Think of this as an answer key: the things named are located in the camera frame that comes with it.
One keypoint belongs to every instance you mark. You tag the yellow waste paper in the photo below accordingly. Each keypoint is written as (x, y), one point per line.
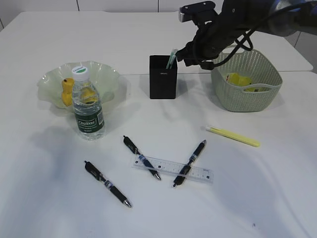
(238, 80)

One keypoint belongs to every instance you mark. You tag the black pen right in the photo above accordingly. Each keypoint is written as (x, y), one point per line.
(185, 170)

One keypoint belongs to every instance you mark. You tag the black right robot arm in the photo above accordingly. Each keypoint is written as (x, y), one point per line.
(275, 17)

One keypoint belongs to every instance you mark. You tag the black square pen holder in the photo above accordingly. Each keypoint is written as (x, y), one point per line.
(163, 81)

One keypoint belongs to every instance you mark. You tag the green plastic woven basket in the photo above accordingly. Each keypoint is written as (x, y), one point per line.
(252, 64)

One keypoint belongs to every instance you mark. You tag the black pen left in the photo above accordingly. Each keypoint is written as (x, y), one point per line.
(90, 168)

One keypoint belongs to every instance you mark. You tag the teal utility knife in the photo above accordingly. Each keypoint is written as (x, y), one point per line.
(171, 58)

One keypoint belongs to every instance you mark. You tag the yellow pear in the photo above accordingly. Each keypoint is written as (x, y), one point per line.
(66, 95)

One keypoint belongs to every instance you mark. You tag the green ruffled glass plate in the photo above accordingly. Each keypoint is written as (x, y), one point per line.
(104, 78)

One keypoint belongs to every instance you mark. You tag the clear plastic ruler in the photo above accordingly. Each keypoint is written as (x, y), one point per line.
(172, 169)

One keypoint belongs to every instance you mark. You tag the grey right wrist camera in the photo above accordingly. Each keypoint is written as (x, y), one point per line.
(197, 12)

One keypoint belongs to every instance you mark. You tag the yellow utility knife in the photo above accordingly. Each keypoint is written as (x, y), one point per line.
(234, 136)

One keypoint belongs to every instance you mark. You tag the clear plastic water bottle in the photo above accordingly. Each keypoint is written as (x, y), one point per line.
(87, 105)

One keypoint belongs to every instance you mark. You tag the black pen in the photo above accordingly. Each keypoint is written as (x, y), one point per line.
(127, 141)
(185, 170)
(90, 168)

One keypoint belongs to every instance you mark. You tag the black pen middle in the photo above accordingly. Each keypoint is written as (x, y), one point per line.
(127, 141)

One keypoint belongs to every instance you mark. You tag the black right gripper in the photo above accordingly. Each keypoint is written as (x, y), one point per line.
(210, 39)

